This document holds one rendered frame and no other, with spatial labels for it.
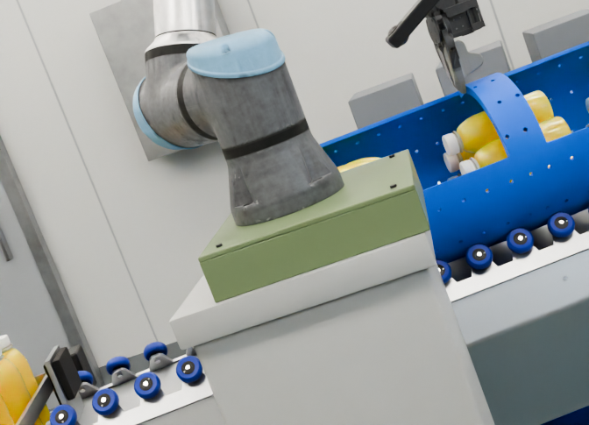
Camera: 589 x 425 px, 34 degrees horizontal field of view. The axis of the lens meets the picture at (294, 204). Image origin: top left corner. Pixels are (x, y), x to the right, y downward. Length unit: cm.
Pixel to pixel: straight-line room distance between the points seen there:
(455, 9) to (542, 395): 69
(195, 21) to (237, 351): 46
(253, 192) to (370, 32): 382
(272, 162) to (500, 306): 61
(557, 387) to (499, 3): 344
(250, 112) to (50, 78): 415
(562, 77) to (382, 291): 88
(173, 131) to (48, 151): 406
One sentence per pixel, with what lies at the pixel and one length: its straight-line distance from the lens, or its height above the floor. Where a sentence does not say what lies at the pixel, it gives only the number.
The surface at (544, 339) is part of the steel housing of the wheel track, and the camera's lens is 169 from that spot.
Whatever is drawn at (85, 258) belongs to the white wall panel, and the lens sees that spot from 539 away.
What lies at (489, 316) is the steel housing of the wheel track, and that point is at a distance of 164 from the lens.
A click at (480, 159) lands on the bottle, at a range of 166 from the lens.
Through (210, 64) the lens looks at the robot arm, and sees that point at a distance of 118.
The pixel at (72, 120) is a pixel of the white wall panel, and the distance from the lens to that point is 527.
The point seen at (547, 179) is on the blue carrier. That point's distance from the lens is 163.
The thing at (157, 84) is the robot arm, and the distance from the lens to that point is 131.
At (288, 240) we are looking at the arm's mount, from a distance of 110.
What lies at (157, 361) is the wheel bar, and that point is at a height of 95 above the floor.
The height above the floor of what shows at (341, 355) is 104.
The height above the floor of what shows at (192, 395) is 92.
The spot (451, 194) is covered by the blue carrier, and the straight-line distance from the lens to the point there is 158.
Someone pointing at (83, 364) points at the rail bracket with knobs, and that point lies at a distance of 195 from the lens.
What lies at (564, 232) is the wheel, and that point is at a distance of 167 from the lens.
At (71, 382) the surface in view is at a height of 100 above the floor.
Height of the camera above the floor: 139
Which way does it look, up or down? 8 degrees down
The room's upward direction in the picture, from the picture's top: 21 degrees counter-clockwise
